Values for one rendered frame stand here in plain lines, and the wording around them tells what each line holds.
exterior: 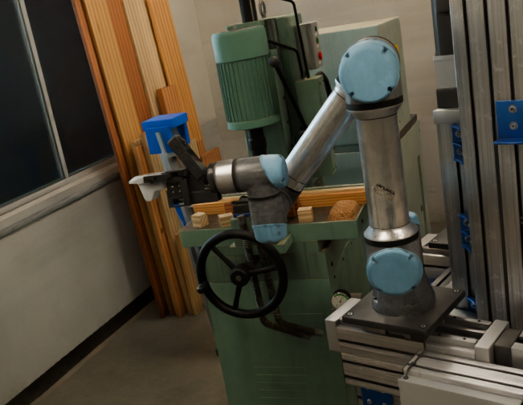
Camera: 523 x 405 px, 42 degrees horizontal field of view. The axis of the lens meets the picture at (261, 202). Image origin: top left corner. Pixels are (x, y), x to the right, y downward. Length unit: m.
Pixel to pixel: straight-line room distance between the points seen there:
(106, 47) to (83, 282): 1.22
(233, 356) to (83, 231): 1.47
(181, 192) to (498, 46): 0.75
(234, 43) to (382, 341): 1.00
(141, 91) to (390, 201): 2.67
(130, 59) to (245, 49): 1.83
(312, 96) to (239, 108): 0.31
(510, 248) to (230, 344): 1.09
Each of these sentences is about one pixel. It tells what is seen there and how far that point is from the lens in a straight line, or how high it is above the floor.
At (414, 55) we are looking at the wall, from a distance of 4.40.
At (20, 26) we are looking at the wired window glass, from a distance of 3.55.
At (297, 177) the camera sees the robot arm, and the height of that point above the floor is 1.17.
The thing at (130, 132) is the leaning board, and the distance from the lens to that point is 3.71.
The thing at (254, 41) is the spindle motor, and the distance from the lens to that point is 2.14.
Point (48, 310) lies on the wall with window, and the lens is 3.44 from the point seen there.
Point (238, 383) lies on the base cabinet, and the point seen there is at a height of 0.32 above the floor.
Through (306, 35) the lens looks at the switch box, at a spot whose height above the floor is 1.44.
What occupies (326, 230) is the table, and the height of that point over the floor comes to 0.87.
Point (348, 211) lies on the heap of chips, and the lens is 2.09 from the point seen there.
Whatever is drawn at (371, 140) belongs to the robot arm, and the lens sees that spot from 1.39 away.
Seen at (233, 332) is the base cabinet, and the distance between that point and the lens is 2.36.
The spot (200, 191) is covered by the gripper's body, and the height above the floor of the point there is 1.19.
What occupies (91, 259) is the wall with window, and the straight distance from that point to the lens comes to 3.67.
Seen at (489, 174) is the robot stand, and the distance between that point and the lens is 1.63.
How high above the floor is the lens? 1.56
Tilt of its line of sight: 16 degrees down
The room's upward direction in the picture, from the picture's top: 10 degrees counter-clockwise
